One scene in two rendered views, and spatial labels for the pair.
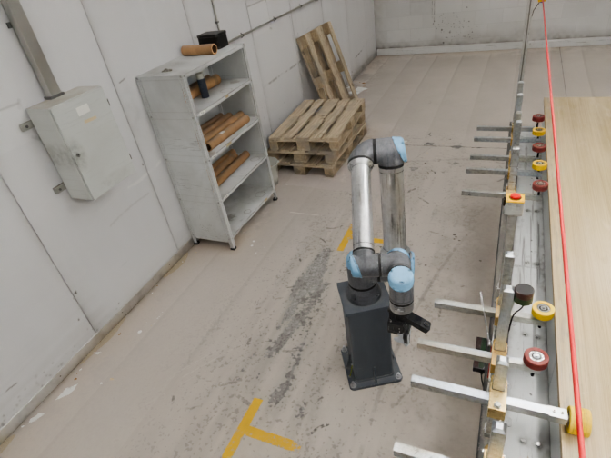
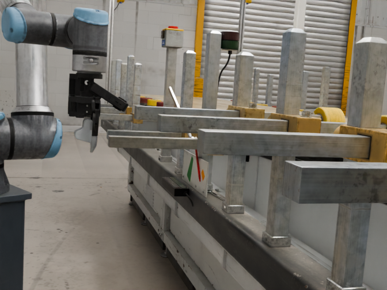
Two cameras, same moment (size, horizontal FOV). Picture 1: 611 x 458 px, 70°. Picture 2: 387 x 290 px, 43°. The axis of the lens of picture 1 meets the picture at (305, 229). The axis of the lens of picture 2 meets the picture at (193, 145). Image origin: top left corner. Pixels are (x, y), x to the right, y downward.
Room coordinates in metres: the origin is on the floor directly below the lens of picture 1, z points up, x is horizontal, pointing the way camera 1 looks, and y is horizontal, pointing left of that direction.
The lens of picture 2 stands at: (0.04, 0.43, 1.02)
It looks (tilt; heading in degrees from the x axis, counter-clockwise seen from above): 7 degrees down; 315
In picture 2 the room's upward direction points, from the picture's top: 4 degrees clockwise
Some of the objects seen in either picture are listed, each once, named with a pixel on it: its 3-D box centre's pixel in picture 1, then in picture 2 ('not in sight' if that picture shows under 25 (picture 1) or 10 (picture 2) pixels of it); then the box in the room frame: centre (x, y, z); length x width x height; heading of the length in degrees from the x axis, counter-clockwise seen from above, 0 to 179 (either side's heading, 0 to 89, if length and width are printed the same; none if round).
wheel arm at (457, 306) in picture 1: (487, 312); (172, 137); (1.26, -0.69, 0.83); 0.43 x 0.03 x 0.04; 62
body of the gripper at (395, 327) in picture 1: (400, 318); (85, 95); (1.19, -0.30, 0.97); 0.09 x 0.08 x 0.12; 62
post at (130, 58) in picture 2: (514, 157); (129, 96); (2.37, -1.35, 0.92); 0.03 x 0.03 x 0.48; 62
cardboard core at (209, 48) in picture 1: (198, 49); not in sight; (3.81, 0.59, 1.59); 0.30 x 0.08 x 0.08; 61
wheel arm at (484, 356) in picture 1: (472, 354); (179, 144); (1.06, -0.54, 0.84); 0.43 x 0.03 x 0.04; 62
